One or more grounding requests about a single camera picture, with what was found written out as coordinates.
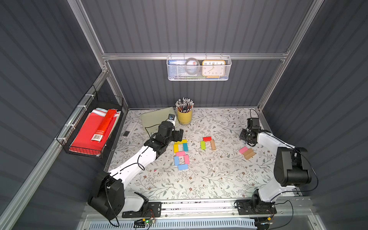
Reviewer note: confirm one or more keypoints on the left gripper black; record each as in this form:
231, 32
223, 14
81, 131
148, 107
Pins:
176, 133

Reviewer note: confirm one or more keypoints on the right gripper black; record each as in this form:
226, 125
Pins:
246, 135

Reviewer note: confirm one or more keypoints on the yellow block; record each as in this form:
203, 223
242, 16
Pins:
176, 148
181, 142

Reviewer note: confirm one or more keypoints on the long pink block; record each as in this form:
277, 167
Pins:
243, 150

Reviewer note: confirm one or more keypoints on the natural wood block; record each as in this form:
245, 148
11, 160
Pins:
247, 152
250, 156
213, 146

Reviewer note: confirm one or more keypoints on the light blue block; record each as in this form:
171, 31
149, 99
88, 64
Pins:
183, 167
176, 161

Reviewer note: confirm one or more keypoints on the lime green block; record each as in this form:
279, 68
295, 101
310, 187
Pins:
203, 145

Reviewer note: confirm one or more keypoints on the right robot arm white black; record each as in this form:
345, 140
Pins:
290, 167

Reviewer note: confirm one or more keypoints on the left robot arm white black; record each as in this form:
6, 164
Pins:
108, 195

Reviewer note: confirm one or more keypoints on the yellow pencil cup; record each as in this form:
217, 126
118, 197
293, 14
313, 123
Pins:
184, 118

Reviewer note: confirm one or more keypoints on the pale green book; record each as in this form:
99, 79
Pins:
152, 120

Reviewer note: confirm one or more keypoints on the bundle of pencils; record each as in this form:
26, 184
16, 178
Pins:
184, 105

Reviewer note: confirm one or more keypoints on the white remote control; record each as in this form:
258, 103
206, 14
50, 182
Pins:
129, 130

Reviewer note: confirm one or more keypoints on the red long box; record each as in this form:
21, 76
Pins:
99, 134

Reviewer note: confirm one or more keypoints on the yellow alarm clock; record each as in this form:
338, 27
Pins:
213, 68

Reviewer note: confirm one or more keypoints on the grey tape roll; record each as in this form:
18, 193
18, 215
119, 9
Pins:
192, 66

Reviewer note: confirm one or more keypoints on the red folder stack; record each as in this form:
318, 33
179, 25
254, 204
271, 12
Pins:
82, 144

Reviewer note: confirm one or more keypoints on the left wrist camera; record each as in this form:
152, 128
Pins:
172, 119

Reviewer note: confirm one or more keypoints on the white wire wall basket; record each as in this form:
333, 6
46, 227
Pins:
176, 68

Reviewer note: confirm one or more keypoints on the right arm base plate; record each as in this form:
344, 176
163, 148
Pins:
252, 207

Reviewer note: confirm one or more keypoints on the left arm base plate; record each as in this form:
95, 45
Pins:
141, 209

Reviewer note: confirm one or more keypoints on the aluminium rail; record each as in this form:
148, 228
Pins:
228, 207

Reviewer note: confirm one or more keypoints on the black wire side basket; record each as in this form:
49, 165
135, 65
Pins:
95, 99

